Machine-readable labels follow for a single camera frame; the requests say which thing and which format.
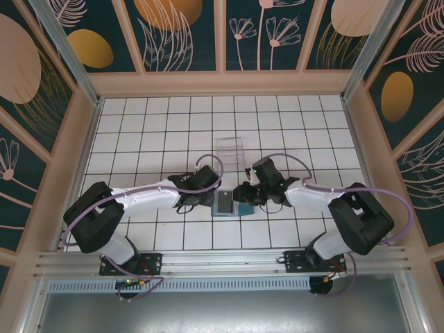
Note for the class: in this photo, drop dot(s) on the teal card holder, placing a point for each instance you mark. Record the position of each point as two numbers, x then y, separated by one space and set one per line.
247 210

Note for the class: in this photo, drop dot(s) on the black credit card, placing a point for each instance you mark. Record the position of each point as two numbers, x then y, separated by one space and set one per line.
225 204

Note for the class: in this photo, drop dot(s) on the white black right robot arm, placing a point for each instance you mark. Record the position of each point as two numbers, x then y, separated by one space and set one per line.
308 204

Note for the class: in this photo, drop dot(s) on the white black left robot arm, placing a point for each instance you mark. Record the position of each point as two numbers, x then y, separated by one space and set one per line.
149 205

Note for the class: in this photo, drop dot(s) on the clear acrylic card stand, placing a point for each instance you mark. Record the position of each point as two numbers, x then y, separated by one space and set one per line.
230 152

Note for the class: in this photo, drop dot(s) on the grey metal sheet panel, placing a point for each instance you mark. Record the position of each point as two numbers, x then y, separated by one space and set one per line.
222 312

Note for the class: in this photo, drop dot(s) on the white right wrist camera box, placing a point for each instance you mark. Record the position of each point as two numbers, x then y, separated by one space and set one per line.
251 177

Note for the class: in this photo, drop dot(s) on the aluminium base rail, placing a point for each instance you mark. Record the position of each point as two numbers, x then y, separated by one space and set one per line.
222 260

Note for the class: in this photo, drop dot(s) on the aluminium table side rail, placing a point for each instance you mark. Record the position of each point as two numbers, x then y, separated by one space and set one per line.
356 132
82 166

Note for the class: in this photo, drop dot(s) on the aluminium corner post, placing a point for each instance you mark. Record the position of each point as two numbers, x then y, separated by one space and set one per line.
69 52
365 52

